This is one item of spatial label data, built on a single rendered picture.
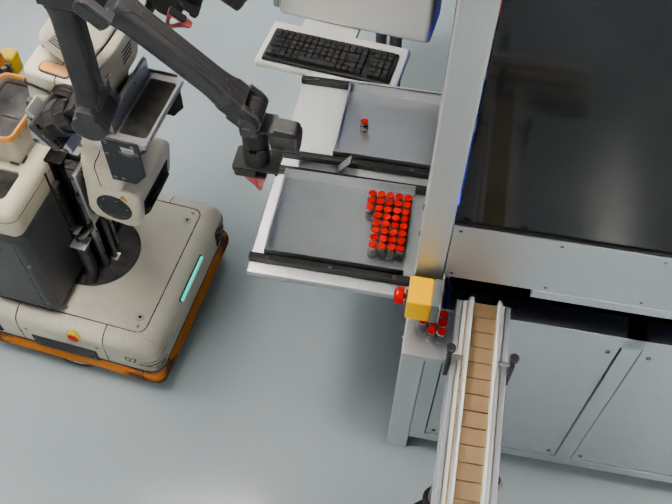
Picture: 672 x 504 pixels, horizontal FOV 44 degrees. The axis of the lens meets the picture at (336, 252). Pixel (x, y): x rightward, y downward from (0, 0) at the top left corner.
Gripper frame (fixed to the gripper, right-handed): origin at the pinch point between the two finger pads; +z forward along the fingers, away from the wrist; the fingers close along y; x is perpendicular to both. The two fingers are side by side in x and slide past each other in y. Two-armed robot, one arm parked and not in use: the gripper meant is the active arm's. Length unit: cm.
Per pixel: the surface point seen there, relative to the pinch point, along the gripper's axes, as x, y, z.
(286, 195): 14.0, 2.1, 19.8
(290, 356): 14, -1, 108
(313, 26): 89, -6, 27
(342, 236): 3.9, 18.6, 20.0
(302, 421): -8, 8, 108
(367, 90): 54, 17, 18
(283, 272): -9.2, 6.5, 20.3
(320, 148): 31.7, 7.6, 19.8
